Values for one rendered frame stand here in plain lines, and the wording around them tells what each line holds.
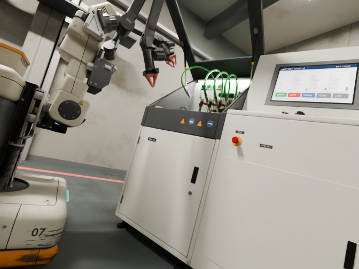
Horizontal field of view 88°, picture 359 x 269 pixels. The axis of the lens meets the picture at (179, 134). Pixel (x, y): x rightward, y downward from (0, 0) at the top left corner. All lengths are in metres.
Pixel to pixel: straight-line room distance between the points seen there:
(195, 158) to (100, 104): 2.57
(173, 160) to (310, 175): 0.74
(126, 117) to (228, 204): 2.81
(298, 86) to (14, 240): 1.64
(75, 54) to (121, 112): 2.41
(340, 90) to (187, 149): 0.94
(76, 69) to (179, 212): 1.01
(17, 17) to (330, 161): 3.78
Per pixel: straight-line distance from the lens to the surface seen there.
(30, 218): 1.02
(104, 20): 1.10
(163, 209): 1.29
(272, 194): 1.02
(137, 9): 1.22
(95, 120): 3.45
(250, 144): 1.05
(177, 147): 1.25
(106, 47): 1.51
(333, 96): 1.38
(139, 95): 3.67
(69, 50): 1.23
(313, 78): 1.46
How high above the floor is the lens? 0.66
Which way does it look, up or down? 5 degrees up
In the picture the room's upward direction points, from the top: 15 degrees clockwise
